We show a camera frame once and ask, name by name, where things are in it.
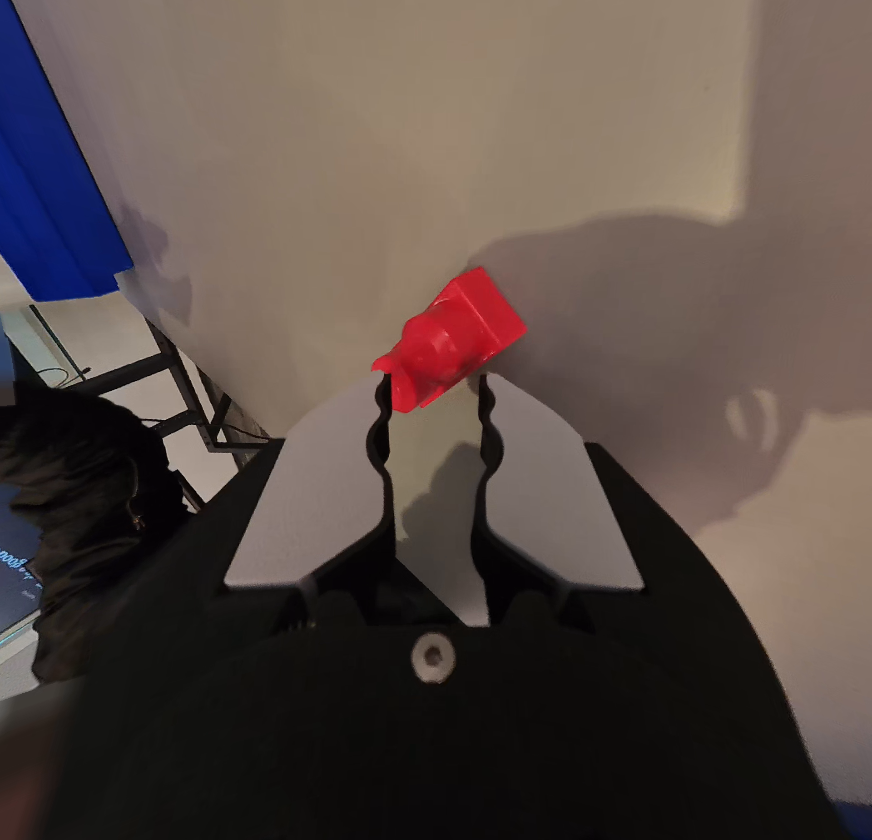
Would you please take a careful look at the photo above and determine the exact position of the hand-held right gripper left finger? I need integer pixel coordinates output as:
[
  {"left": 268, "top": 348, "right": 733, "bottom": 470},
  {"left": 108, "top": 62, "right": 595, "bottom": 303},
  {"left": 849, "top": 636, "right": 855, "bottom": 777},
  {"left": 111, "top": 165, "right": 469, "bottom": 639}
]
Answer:
[{"left": 223, "top": 374, "right": 400, "bottom": 596}]

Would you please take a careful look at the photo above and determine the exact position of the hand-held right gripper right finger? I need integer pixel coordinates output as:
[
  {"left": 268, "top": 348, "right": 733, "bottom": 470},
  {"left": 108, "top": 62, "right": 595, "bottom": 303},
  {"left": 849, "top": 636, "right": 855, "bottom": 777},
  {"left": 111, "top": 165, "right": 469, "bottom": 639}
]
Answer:
[{"left": 473, "top": 373, "right": 645, "bottom": 596}]

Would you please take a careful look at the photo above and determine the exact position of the red mega block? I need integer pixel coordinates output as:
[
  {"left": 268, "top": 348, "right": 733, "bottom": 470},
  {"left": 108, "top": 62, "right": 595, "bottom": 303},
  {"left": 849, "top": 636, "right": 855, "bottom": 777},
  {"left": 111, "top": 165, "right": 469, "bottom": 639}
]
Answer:
[{"left": 372, "top": 268, "right": 527, "bottom": 413}]

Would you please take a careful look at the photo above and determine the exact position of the blue storage bin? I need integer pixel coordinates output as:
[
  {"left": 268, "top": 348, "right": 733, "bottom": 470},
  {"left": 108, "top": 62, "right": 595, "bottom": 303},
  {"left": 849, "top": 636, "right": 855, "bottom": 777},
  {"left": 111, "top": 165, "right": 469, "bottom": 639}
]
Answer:
[{"left": 0, "top": 0, "right": 133, "bottom": 300}]

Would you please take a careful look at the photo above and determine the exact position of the black metal table frame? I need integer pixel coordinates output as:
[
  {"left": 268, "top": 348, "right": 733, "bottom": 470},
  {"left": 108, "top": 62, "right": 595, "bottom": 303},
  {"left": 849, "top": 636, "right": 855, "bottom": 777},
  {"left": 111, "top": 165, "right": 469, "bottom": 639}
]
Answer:
[{"left": 21, "top": 302, "right": 280, "bottom": 466}]

